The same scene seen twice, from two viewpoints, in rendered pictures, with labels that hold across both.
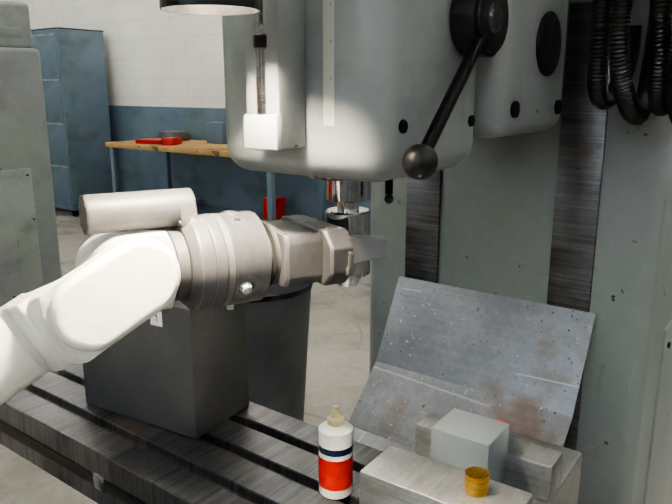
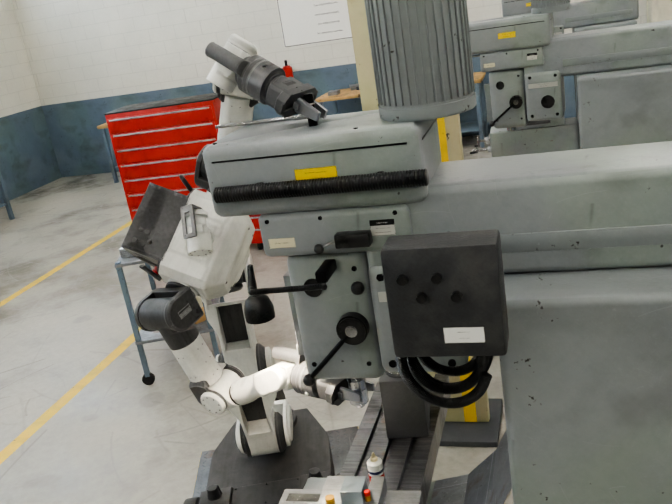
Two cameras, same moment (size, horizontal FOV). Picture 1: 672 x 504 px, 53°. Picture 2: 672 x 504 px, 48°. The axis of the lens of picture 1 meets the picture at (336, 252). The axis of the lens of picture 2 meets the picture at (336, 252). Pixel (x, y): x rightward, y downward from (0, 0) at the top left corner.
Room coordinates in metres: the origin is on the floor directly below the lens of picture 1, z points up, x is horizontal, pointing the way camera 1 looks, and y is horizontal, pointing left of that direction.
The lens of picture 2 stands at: (0.17, -1.55, 2.15)
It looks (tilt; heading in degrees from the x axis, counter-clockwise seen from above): 19 degrees down; 71
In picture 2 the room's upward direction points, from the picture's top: 9 degrees counter-clockwise
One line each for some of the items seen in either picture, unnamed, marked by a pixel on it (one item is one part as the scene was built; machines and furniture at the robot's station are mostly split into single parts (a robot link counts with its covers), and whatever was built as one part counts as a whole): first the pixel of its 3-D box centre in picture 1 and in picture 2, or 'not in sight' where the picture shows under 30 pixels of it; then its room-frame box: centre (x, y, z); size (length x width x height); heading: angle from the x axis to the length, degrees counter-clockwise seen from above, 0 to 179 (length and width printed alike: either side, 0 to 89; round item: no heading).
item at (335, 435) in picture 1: (335, 448); (375, 470); (0.71, 0.00, 0.98); 0.04 x 0.04 x 0.11
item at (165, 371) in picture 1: (163, 342); (405, 388); (0.93, 0.25, 1.03); 0.22 x 0.12 x 0.20; 60
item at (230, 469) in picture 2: not in sight; (268, 452); (0.60, 0.86, 0.59); 0.64 x 0.52 x 0.33; 71
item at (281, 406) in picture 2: not in sight; (264, 427); (0.61, 0.88, 0.68); 0.21 x 0.20 x 0.13; 71
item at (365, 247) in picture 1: (363, 249); (349, 396); (0.66, -0.03, 1.23); 0.06 x 0.02 x 0.03; 121
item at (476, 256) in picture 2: not in sight; (445, 295); (0.73, -0.46, 1.62); 0.20 x 0.09 x 0.21; 143
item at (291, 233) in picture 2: not in sight; (346, 215); (0.73, -0.04, 1.68); 0.34 x 0.24 x 0.10; 143
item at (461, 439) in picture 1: (469, 452); (354, 494); (0.60, -0.13, 1.04); 0.06 x 0.05 x 0.06; 55
